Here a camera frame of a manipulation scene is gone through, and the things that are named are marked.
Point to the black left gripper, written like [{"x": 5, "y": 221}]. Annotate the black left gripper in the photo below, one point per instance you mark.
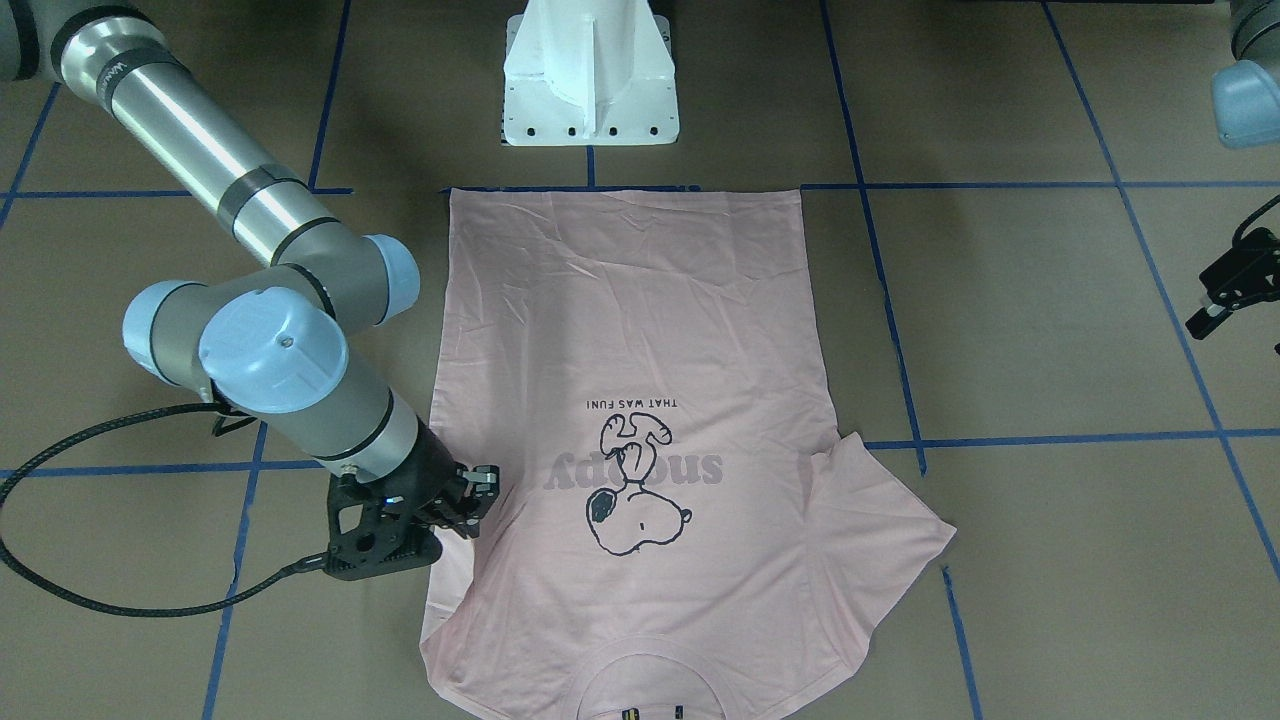
[{"x": 1243, "y": 268}]

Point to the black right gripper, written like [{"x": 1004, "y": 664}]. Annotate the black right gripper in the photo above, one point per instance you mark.
[{"x": 437, "y": 470}]

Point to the pink Snoopy t-shirt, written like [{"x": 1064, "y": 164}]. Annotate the pink Snoopy t-shirt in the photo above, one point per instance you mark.
[{"x": 681, "y": 531}]

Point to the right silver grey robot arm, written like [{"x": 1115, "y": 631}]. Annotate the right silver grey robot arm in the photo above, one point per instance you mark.
[{"x": 273, "y": 343}]

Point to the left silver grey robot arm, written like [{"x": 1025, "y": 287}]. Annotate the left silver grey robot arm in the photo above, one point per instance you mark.
[{"x": 1245, "y": 99}]

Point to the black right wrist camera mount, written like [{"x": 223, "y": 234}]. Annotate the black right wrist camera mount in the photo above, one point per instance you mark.
[{"x": 370, "y": 535}]

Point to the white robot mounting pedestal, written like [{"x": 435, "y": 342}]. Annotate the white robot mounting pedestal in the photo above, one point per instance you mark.
[{"x": 589, "y": 73}]

